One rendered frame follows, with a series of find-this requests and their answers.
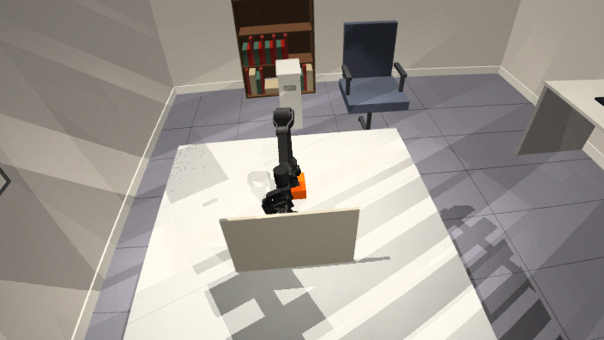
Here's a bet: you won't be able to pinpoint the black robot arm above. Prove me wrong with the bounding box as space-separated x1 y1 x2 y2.
261 107 301 215

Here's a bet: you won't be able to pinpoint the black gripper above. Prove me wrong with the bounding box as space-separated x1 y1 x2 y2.
266 188 298 214

